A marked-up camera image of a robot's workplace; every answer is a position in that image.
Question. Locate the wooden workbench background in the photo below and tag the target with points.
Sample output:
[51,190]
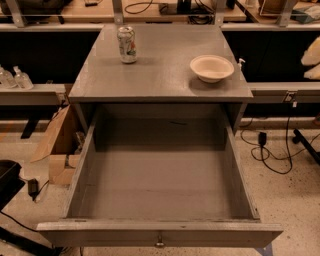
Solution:
[94,13]

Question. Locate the brown cardboard box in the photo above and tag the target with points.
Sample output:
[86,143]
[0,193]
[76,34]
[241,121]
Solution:
[59,145]

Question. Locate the clear sanitizer bottle right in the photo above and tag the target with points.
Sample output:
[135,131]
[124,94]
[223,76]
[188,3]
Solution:
[22,79]

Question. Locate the black power adapter left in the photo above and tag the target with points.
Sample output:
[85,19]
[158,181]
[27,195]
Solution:
[33,187]

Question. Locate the black power adapter right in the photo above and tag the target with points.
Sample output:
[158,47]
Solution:
[262,138]

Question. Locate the white paper bowl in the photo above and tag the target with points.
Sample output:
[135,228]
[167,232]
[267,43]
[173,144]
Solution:
[211,68]

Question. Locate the black cart leg right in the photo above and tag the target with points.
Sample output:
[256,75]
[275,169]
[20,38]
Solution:
[299,138]

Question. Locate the white green soda can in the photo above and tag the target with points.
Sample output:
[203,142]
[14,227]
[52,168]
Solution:
[127,48]

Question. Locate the grey wooden drawer cabinet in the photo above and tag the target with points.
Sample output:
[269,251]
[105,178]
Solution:
[158,103]

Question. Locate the clear sanitizer bottle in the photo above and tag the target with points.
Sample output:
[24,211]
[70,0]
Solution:
[22,79]
[6,78]

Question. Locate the grey top drawer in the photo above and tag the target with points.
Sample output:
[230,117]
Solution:
[160,183]

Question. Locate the black bin left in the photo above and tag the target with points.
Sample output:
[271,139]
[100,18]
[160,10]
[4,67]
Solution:
[10,182]

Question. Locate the small white pump bottle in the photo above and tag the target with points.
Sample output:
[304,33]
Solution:
[241,63]

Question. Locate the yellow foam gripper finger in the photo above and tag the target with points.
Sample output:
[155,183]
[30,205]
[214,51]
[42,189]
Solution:
[312,55]
[313,73]

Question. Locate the clear sanitizer bottle left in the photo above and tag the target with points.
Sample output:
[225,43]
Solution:
[6,78]

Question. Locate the black power adapter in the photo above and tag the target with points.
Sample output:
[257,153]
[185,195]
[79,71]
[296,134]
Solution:
[262,138]
[33,187]

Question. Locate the black stand base left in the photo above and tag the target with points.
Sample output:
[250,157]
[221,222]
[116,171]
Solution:
[28,245]

